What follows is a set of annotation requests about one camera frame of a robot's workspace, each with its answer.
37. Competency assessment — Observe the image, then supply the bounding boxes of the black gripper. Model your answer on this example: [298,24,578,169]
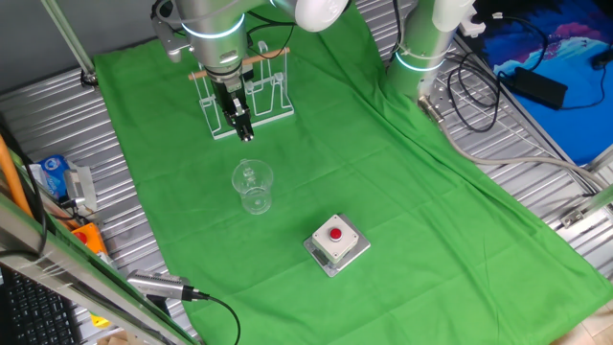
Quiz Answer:
[211,76,256,144]

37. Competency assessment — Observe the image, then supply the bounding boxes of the clear glass cup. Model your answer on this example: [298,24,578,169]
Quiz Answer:
[231,158,274,216]

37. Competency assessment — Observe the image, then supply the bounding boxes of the grey button box on plate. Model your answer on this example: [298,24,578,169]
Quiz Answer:
[303,213,373,278]

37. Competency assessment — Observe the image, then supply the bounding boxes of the green cloth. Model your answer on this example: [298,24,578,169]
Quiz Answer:
[93,0,613,345]

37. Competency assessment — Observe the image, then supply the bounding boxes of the orange box red button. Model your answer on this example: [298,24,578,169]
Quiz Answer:
[71,222,109,255]

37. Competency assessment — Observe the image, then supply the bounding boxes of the orange pole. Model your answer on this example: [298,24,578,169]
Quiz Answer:
[0,133,33,217]

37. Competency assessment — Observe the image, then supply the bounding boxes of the wooden blocks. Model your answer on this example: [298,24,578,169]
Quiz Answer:
[95,330,130,345]

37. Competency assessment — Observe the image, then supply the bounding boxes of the black keyboard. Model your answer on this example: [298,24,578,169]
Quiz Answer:
[0,267,82,345]

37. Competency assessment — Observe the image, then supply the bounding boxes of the black power adapter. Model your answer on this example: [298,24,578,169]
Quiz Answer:
[500,66,570,111]

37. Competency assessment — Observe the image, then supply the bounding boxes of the blue painted mat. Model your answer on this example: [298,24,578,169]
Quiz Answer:
[471,0,613,167]

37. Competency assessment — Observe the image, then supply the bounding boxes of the black computer mouse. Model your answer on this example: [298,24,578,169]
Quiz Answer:
[591,50,613,71]

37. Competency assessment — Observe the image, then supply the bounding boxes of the white wire cup rack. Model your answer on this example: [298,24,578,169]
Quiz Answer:
[188,40,295,141]

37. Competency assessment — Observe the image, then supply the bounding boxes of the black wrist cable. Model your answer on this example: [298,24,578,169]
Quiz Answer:
[246,9,296,61]

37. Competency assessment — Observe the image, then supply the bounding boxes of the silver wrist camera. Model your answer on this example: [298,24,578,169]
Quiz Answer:
[152,18,193,64]

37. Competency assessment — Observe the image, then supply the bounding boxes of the black camera cable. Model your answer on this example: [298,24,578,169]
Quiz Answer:
[191,289,242,345]

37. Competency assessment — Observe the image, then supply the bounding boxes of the silver exterior camera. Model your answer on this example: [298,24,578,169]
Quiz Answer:
[125,268,195,303]

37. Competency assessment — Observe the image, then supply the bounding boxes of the aluminium frame pole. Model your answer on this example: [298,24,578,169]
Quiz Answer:
[559,184,613,229]
[40,0,100,90]

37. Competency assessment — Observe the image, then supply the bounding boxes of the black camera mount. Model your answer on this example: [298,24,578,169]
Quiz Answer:
[146,294,171,317]

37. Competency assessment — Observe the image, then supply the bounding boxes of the black base cable bundle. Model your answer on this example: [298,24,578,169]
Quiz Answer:
[446,50,503,134]

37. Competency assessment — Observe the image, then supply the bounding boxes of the thin black cable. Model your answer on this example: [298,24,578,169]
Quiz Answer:
[0,126,49,260]

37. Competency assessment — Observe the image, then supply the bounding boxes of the green-edged aluminium frame beam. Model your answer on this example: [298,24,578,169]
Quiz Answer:
[0,191,200,345]

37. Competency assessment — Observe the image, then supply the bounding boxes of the grey robot conduit hose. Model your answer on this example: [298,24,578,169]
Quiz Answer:
[417,95,609,193]

